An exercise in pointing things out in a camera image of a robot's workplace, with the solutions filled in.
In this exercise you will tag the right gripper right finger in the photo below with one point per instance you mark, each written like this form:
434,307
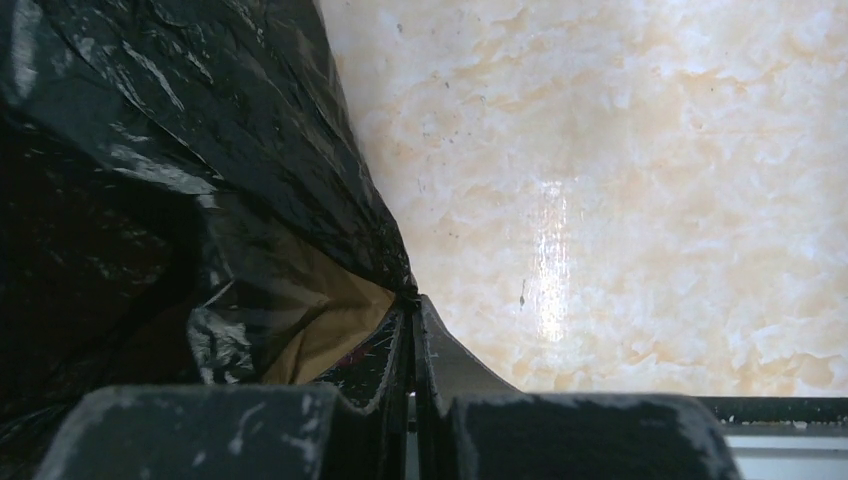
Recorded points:
473,425

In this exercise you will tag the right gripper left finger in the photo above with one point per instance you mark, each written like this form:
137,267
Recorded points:
348,424

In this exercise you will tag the black plastic trash bag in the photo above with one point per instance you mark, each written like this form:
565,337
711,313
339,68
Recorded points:
183,202

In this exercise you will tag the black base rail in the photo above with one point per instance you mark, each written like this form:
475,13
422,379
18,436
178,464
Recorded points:
777,410

